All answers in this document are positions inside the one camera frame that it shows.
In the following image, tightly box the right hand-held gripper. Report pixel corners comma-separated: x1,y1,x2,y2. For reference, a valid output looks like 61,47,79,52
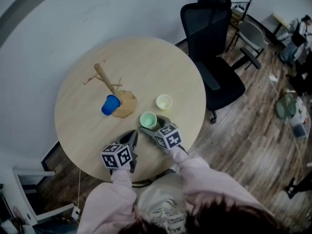
139,115,190,156

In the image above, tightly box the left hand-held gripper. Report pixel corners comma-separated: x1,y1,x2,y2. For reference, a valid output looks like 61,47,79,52
100,130,139,173

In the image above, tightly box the green plastic cup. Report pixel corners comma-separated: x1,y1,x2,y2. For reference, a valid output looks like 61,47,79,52
139,111,158,131

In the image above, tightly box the yellow plastic cup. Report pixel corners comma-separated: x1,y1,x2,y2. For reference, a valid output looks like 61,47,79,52
156,94,173,112

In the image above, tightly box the wooden cup tree stand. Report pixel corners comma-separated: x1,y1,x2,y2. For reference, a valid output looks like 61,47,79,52
83,49,137,118

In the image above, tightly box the blue plastic cup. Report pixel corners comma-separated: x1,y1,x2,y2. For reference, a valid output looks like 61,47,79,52
101,94,121,116

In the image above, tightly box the person's right forearm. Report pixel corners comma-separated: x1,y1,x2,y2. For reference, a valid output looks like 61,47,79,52
168,148,213,187

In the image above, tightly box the person's left forearm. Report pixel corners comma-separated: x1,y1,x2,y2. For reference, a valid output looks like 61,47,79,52
110,166,135,192

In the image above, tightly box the person's torso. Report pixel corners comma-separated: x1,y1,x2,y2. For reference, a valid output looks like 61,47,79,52
134,173,193,234

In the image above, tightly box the black mesh office chair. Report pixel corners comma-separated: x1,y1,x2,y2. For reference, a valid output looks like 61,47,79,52
180,0,246,124

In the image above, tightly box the green floor fan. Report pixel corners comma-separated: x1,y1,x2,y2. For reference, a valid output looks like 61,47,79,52
275,93,297,119

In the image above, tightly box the grey shell chair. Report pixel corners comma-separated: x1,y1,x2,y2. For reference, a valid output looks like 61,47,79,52
237,20,269,70

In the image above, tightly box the yellowish box stack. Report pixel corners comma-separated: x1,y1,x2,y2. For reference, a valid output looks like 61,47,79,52
231,5,244,19

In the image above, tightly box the clear storage box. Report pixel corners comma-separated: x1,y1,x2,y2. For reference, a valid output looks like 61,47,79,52
289,98,308,139

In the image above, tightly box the black desk chair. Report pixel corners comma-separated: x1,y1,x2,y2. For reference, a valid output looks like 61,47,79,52
286,57,312,95

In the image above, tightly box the beige desk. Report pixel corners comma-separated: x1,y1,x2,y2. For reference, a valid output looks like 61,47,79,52
272,13,292,41

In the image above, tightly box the white cable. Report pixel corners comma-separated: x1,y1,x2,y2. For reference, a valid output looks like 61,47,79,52
77,168,82,208

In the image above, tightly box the white cabinet frame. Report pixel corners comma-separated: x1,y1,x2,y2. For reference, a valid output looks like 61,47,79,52
0,166,75,225

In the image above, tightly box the thin beige cord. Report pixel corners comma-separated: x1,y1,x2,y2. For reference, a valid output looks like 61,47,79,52
260,64,312,170

